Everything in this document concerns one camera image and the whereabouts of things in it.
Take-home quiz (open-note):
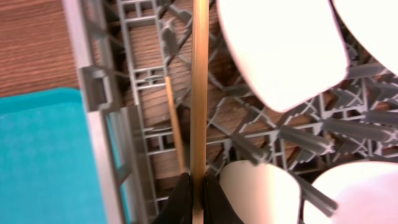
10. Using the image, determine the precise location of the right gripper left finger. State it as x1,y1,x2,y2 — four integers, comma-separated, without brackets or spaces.
152,173,193,224

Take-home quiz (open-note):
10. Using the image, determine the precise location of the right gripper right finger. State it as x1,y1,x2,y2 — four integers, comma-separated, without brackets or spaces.
202,174,243,224

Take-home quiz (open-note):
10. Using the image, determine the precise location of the small white cup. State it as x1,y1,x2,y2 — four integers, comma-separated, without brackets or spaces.
220,161,301,224

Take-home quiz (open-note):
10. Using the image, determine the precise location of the wooden chopstick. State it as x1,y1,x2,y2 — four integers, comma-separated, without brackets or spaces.
190,0,209,224
165,76,186,173

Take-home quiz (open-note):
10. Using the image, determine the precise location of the large pink plate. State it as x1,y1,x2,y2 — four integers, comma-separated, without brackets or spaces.
303,161,397,224

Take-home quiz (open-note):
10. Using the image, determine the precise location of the white bowl with food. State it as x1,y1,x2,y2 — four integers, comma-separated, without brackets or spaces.
332,0,397,75

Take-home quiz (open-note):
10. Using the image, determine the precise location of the grey dishwasher rack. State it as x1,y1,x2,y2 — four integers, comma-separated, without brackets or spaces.
63,0,397,223

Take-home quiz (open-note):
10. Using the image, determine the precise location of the teal serving tray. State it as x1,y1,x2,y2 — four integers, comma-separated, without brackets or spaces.
1,88,106,224

